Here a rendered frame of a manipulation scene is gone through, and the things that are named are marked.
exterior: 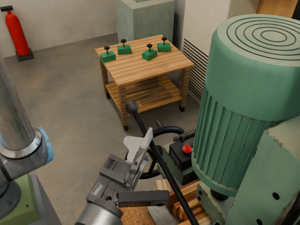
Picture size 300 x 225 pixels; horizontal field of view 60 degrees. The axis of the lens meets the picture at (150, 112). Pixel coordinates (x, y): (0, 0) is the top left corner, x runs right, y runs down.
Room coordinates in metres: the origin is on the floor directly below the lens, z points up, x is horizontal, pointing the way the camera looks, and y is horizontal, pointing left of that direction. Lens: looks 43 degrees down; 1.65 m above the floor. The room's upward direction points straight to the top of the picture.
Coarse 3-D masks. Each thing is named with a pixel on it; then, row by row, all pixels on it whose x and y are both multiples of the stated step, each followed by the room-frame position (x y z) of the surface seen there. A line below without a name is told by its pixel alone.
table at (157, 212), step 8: (160, 168) 0.55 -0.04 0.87; (152, 208) 0.38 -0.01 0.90; (160, 208) 0.38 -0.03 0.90; (168, 208) 0.38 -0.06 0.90; (152, 216) 0.36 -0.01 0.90; (160, 216) 0.36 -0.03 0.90; (168, 216) 0.36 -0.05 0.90; (176, 216) 0.36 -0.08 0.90; (160, 224) 0.33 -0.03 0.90; (168, 224) 0.33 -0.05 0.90; (176, 224) 0.33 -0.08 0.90
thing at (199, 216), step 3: (201, 213) 0.35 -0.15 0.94; (195, 216) 0.34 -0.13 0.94; (198, 216) 0.34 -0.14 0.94; (201, 216) 0.34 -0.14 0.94; (207, 216) 0.34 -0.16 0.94; (198, 219) 0.33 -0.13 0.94; (201, 219) 0.33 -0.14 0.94; (183, 222) 0.32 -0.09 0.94; (186, 222) 0.32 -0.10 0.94; (189, 222) 0.32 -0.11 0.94
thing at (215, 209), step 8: (200, 184) 0.38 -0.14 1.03; (200, 192) 0.37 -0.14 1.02; (208, 192) 0.36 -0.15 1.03; (200, 200) 0.36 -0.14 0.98; (208, 200) 0.34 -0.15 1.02; (216, 200) 0.33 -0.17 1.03; (224, 200) 0.33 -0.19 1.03; (232, 200) 0.33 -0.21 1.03; (208, 208) 0.33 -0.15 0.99; (216, 208) 0.31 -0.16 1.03; (224, 208) 0.31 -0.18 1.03; (216, 216) 0.31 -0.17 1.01; (224, 216) 0.29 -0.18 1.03
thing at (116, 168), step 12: (108, 156) 0.38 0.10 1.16; (108, 168) 0.35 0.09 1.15; (120, 168) 0.35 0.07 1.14; (96, 180) 0.33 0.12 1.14; (108, 180) 0.33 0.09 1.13; (120, 180) 0.32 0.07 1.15; (132, 180) 0.32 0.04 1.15; (96, 192) 0.30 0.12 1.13; (108, 192) 0.30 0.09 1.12; (108, 204) 0.27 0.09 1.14; (120, 216) 0.26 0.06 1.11
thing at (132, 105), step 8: (128, 104) 0.50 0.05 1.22; (136, 104) 0.50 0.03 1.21; (128, 112) 0.49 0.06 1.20; (136, 112) 0.48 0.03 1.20; (136, 120) 0.46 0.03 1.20; (144, 128) 0.44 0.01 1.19; (144, 136) 0.42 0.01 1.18; (152, 144) 0.39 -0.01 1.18; (160, 160) 0.36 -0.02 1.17; (168, 176) 0.32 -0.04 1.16; (176, 184) 0.30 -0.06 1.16; (176, 192) 0.29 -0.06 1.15; (184, 200) 0.27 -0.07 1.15; (184, 208) 0.26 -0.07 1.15; (192, 216) 0.24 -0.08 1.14; (192, 224) 0.23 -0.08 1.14
